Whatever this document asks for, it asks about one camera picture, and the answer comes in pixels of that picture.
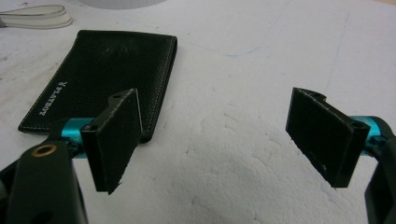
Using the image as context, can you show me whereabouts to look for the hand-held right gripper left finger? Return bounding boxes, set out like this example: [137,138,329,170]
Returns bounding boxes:
[61,88,144,196]

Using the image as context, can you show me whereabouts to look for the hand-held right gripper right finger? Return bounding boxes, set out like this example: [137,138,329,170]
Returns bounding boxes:
[285,87,384,189]

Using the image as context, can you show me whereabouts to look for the black leather wallet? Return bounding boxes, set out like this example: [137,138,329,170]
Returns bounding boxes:
[18,29,178,145]

